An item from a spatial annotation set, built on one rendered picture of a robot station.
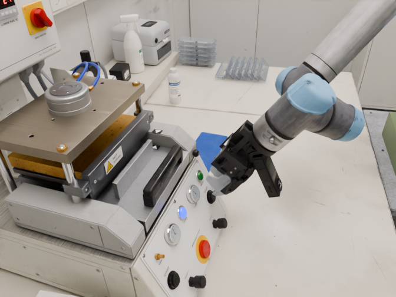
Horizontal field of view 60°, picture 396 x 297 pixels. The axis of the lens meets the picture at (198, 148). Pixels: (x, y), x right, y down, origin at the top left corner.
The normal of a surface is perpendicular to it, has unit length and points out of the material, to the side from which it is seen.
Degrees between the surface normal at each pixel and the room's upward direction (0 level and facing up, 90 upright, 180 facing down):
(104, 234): 90
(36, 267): 90
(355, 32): 64
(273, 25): 90
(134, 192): 0
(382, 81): 90
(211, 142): 0
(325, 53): 54
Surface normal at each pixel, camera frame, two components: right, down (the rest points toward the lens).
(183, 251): 0.84, -0.19
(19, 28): 0.95, 0.17
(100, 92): -0.02, -0.82
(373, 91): -0.25, 0.57
